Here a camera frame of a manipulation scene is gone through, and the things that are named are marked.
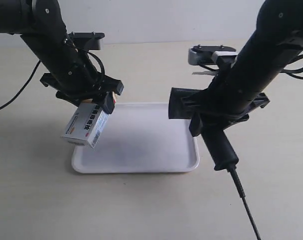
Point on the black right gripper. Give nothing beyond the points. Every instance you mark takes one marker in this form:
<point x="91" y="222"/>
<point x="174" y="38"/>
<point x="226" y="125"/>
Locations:
<point x="230" y="97"/>

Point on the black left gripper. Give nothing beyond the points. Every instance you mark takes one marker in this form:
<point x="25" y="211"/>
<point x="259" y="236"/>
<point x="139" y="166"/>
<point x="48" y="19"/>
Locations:
<point x="75" y="78"/>

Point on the white and red medicine box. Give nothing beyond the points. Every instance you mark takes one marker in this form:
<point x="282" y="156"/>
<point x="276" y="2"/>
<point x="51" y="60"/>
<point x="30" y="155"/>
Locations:
<point x="86" y="125"/>

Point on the black handheld barcode scanner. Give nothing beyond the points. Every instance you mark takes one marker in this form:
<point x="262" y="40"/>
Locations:
<point x="213" y="135"/>

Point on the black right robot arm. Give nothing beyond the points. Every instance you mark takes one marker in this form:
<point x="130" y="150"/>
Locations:
<point x="276" y="42"/>

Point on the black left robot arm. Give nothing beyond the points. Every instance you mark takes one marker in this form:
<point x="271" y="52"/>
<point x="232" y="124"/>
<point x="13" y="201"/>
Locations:
<point x="40" y="25"/>

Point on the white plastic tray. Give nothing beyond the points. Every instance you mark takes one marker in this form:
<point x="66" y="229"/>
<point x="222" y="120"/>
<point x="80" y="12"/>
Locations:
<point x="140" y="138"/>

